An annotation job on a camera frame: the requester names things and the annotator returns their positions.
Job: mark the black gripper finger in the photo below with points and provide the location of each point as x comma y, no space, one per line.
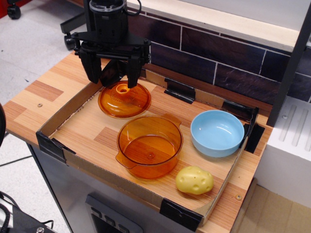
91,64
133,70

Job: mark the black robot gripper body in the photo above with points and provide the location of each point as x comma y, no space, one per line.
108,33

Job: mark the orange transparent pot lid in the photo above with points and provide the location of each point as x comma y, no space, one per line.
119,101

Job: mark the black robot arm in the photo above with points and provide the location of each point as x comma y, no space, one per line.
112,69

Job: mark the orange transparent pot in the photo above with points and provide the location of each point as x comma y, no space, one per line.
149,146

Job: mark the black office chair base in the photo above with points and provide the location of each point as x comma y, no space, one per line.
70,25

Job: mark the cardboard fence with black tape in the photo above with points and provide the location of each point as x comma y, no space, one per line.
78,144

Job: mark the black caster wheel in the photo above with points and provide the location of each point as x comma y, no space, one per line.
13,10

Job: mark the light blue bowl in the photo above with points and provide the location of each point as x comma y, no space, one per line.
216,133

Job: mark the yellow toy potato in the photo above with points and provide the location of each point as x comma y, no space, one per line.
194,180

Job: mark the grey toy oven panel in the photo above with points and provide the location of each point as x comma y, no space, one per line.
107,220

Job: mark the white toy sink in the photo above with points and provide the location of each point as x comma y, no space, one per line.
285,166

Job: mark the dark grey vertical post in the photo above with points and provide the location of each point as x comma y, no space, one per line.
291,68

